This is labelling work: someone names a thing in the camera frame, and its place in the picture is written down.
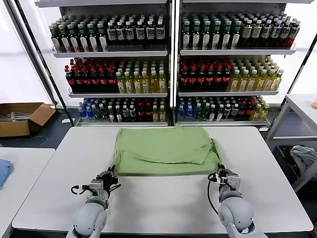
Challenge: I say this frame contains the dark tea bottle green cap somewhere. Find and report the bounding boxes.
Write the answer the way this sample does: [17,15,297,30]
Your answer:
[182,21,191,50]
[192,20,201,50]
[88,22,100,53]
[231,20,242,50]
[222,20,232,50]
[77,23,89,53]
[50,22,61,53]
[68,22,80,53]
[97,22,109,53]
[58,23,70,53]
[211,20,221,50]
[202,20,211,50]

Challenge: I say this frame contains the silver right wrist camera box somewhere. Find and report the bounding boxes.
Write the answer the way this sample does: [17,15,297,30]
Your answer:
[227,175,241,191]

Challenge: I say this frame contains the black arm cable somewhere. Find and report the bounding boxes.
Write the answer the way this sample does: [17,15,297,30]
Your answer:
[207,173,221,211]
[71,184,91,196]

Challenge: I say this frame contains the blue folded cloth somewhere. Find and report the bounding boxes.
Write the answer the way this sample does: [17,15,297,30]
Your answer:
[0,159,13,189]

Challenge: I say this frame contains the reddish drink bottle white label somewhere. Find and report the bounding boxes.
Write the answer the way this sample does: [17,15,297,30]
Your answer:
[288,18,301,49]

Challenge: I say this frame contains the plain white side table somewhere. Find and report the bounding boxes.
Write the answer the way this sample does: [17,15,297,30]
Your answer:
[0,147,56,238]

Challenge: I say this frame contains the grey metal brackets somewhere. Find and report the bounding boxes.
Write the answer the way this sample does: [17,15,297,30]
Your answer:
[0,111,33,122]

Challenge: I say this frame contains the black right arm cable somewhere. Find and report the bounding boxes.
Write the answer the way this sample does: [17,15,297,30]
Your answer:
[207,173,221,211]

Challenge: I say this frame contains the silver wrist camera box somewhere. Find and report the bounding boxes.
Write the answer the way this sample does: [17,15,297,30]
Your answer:
[227,175,241,191]
[88,179,104,196]

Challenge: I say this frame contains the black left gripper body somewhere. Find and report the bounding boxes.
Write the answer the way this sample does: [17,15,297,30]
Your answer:
[97,173,119,191]

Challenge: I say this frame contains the cola bottle red cap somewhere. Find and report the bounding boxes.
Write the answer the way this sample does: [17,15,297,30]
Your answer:
[213,65,223,91]
[237,101,247,121]
[245,101,255,121]
[222,64,232,91]
[64,65,76,91]
[145,103,153,122]
[205,65,215,91]
[91,68,100,91]
[197,65,206,91]
[82,68,92,91]
[188,65,198,91]
[107,68,117,91]
[180,65,189,91]
[99,68,108,91]
[137,103,146,122]
[73,68,84,91]

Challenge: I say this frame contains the grey metal shelf unit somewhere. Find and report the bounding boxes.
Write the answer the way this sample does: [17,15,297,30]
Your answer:
[173,0,313,132]
[34,0,174,127]

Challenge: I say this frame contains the dark drink bottle beige label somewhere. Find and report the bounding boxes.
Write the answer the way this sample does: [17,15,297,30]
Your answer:
[251,19,263,49]
[241,20,254,49]

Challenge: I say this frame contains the red fabric item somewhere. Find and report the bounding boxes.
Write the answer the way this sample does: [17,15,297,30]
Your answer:
[284,148,299,172]

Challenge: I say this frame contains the dark drink bottle blue label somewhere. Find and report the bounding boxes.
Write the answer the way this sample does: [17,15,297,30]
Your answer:
[115,21,126,52]
[261,19,273,49]
[156,20,166,52]
[124,21,134,52]
[135,21,146,52]
[270,19,283,49]
[279,19,292,49]
[146,20,156,52]
[106,21,117,52]

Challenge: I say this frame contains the brown cardboard box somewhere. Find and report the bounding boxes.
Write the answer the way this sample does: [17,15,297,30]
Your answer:
[0,102,56,138]

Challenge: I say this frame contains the grey crumpled cloth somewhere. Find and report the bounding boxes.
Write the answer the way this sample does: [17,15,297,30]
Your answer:
[289,145,317,178]

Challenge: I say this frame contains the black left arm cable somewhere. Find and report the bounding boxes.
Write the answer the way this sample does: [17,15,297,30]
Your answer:
[71,184,91,196]

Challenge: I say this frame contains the green t-shirt red print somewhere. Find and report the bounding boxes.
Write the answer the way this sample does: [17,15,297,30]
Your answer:
[110,124,223,177]

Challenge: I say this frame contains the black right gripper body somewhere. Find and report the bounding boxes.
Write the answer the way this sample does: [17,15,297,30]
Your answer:
[214,171,229,185]

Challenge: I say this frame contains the thin black window post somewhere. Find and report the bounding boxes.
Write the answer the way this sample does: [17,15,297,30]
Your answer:
[17,0,76,127]

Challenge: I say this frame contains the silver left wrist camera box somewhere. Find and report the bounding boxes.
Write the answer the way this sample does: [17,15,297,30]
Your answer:
[88,179,104,196]

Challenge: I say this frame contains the grey-framed white side table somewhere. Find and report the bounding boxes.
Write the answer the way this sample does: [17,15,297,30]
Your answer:
[266,93,317,191]

